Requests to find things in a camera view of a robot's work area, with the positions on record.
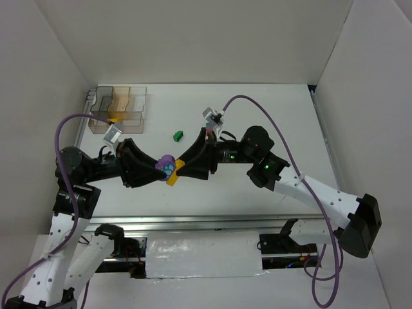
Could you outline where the green sloped lego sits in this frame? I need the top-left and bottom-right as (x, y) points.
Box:
(173, 130), (184, 142)

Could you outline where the yellow arched lego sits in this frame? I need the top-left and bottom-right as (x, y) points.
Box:
(108, 118), (123, 124)

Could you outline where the yellow rectangular lego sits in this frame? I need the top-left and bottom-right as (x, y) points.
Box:
(166, 160), (185, 186)

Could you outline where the purple flower lego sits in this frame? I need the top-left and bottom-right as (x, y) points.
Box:
(155, 154), (176, 181)

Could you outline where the purple brown green lego stack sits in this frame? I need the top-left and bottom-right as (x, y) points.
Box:
(205, 122), (214, 132)

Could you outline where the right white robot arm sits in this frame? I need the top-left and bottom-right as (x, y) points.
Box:
(176, 126), (382, 258)

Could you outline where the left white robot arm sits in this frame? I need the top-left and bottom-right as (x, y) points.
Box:
(1, 138), (168, 308)

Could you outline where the clear compartment organizer tray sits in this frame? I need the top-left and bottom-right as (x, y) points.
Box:
(91, 86), (147, 134)

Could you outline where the white taped cover plate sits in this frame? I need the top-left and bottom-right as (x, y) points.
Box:
(145, 231), (264, 279)

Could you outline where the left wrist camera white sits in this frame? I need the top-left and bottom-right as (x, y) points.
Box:
(103, 122), (124, 151)

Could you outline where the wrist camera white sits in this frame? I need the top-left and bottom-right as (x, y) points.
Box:
(202, 108), (224, 137)
(103, 122), (124, 151)

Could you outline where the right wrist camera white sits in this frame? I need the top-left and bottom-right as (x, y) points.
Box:
(202, 108), (224, 137)

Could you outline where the left side aluminium rail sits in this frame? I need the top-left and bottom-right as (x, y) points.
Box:
(74, 89), (97, 148)

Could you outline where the aluminium rail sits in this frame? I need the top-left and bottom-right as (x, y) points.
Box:
(86, 214), (321, 234)
(74, 89), (97, 148)
(307, 84), (342, 189)

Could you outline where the aluminium front rail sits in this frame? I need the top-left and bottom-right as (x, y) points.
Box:
(86, 214), (321, 234)

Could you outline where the right side aluminium rail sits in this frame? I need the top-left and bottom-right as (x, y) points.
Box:
(307, 84), (342, 189)

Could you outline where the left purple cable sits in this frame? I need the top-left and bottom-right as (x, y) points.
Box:
(0, 113), (117, 309)

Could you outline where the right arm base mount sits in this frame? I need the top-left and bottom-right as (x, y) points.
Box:
(256, 219), (318, 270)

